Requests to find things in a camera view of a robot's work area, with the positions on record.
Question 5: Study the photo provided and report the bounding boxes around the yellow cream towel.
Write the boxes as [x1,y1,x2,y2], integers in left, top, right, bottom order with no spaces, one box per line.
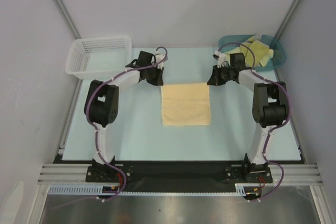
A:
[161,83,211,126]

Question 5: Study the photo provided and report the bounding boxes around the yellow-green grey towel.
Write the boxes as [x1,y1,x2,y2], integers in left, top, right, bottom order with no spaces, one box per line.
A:
[239,35,274,67]

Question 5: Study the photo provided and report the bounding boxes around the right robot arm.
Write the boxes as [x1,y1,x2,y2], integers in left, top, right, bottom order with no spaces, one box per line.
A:
[207,51,291,183]

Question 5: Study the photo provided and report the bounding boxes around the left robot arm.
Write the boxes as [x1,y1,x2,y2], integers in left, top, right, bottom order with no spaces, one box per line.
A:
[84,47,167,182]

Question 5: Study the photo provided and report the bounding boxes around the teal translucent plastic bin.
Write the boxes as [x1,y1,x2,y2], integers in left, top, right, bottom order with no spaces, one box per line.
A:
[218,35,286,72]

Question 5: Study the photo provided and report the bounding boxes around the pale yellow towel in bin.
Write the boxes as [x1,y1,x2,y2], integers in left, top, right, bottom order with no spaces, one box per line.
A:
[224,47,240,57]

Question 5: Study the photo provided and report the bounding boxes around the white perforated plastic basket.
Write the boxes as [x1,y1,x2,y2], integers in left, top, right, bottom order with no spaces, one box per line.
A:
[65,35,132,80]

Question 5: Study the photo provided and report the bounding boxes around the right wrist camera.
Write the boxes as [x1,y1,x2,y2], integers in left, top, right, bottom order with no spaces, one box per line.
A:
[213,51,229,68]

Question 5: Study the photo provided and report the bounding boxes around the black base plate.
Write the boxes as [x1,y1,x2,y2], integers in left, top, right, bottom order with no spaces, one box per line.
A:
[53,155,304,193]

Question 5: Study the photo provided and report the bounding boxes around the aluminium front rail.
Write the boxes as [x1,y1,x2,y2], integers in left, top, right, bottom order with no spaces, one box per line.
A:
[38,164,322,186]

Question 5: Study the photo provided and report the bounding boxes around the right aluminium frame post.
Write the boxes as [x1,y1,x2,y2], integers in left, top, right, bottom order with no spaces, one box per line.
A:
[275,0,302,40]

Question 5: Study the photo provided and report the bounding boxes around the aluminium frame post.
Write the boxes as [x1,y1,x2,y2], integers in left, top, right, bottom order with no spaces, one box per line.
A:
[52,0,81,39]
[275,0,302,40]

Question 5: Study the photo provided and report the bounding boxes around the left aluminium frame post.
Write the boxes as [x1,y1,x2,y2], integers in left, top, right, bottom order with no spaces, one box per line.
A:
[52,0,81,39]

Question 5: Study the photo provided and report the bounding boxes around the left slotted cable duct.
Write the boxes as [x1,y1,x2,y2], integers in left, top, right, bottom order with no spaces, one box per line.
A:
[49,185,119,196]

